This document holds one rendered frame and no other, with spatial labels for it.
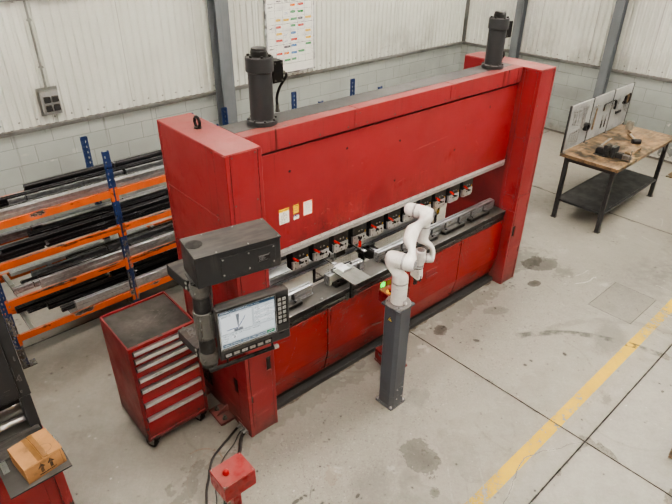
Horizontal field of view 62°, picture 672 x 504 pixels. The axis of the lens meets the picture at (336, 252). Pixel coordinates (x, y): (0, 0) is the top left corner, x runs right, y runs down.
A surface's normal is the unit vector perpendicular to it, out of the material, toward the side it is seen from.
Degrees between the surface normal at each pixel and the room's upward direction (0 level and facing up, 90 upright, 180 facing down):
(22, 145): 90
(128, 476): 0
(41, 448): 5
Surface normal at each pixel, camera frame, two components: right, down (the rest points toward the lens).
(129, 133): 0.67, 0.39
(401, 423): 0.01, -0.86
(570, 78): -0.74, 0.34
